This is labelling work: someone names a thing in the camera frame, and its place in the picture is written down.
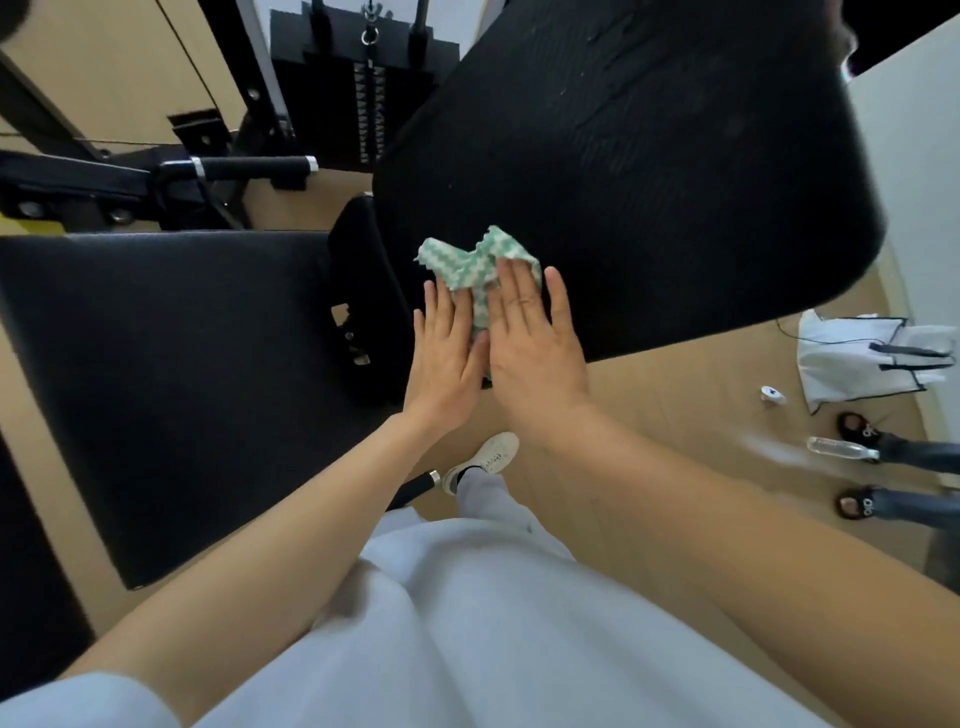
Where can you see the person's right hand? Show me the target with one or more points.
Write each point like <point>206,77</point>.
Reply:
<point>536,360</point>

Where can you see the person's left hand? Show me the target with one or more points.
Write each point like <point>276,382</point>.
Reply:
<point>442,367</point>

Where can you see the person's left little finger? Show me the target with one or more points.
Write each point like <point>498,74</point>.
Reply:
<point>418,330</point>

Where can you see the person's right little finger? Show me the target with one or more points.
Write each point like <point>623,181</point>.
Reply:
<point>561,300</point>

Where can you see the person's left thumb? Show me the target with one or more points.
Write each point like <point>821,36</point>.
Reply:
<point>478,356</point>

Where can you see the person's right middle finger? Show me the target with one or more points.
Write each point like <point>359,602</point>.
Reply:
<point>510,289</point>

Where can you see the person's left middle finger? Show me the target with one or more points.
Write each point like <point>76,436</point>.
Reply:
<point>448,315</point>

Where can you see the green white zigzag cloth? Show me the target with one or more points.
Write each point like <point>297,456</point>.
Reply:
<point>469,262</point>

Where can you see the person's right forearm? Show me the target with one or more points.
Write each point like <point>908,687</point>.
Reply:
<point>750,547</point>

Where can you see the person's left forearm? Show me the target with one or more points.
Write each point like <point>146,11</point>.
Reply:
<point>255,562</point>

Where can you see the white sneaker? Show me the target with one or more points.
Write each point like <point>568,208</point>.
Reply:
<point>484,457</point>

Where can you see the large black backrest pad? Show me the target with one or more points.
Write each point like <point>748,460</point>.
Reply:
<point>637,165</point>

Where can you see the grey trousers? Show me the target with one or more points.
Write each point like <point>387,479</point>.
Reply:
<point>502,510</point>

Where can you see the small white tape roll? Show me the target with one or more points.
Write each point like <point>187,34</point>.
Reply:
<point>772,395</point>

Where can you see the black weight stack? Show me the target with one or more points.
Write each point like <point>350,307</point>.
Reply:
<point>360,82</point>

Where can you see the black seat pad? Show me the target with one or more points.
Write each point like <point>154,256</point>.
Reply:
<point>172,390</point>

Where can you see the white shirt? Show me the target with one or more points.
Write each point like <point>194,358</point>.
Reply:
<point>450,637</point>

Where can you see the clear plastic water bottle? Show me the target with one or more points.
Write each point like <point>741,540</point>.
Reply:
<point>840,448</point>

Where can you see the black padded machine part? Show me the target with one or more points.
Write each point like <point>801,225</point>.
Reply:
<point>34,585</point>

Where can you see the black pad support bracket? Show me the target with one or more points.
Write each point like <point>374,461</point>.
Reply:
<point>367,300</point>

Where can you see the black gym machine frame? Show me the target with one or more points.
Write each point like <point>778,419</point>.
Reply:
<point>90,180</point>

